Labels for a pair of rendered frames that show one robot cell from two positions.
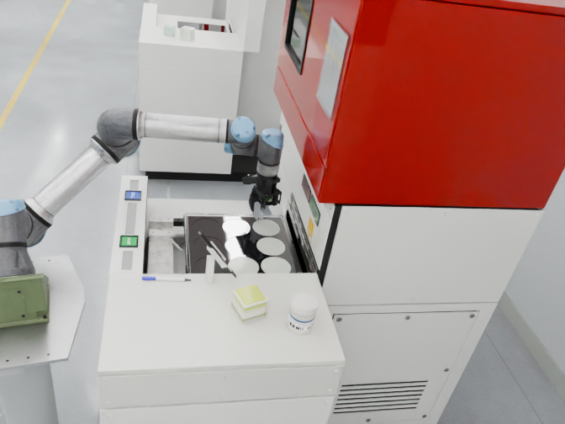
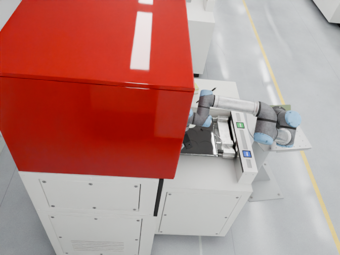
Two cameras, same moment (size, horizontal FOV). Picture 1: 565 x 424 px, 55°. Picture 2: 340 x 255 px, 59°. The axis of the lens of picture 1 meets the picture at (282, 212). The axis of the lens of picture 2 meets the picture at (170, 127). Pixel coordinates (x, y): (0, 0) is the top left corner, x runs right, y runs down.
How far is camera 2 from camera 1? 2.93 m
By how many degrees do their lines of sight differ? 99
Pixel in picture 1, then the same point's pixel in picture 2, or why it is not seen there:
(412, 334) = not seen: hidden behind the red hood
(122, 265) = (239, 115)
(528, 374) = not seen: outside the picture
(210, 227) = (204, 145)
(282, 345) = not seen: hidden behind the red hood
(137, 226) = (239, 133)
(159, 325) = (221, 91)
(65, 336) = (249, 116)
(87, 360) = (239, 228)
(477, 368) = (22, 203)
